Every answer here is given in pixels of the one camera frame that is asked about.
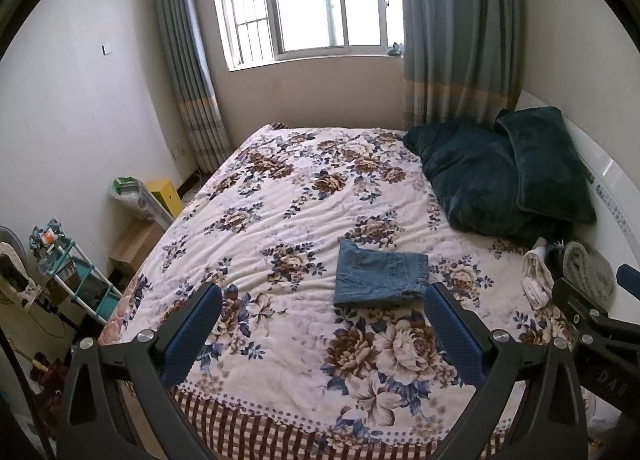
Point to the brown striped bed sheet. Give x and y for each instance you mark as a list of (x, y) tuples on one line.
[(280, 435)]

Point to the yellow box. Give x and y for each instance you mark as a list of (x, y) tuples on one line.
[(162, 197)]

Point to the floral printed blanket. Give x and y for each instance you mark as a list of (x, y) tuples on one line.
[(300, 200)]

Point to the blue denim pants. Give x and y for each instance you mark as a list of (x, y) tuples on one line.
[(375, 272)]

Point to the white wall socket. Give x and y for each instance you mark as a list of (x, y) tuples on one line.
[(178, 151)]

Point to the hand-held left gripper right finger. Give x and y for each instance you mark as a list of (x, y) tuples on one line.
[(452, 340)]

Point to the small teal windowsill ornament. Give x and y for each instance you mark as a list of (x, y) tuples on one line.
[(396, 49)]

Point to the dark red cloth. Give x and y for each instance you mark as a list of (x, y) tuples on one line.
[(47, 375)]

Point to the small brown cardboard box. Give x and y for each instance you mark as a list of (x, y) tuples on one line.
[(135, 250)]

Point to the white wall switch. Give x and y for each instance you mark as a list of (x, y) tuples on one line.
[(106, 48)]

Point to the dark green pillow flat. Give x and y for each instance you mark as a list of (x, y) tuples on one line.
[(460, 174)]

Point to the green topped plastic bag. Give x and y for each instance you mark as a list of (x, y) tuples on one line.
[(132, 202)]

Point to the white and teal storage rack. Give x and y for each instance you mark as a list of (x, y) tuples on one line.
[(80, 280)]

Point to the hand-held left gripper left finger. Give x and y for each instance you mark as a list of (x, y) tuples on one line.
[(192, 335)]

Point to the white folded cloth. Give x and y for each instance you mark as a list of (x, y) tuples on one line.
[(535, 275)]

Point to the white bed headboard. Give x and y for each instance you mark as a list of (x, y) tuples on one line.
[(600, 179)]

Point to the grey rolled towel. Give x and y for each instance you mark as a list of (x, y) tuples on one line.
[(590, 270)]

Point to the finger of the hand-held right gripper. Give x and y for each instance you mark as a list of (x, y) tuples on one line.
[(580, 297), (630, 277)]

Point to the grey blue curtain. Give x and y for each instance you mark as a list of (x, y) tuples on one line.
[(450, 39), (185, 64)]

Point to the white standing fan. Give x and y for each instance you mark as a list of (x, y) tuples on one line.
[(12, 270)]

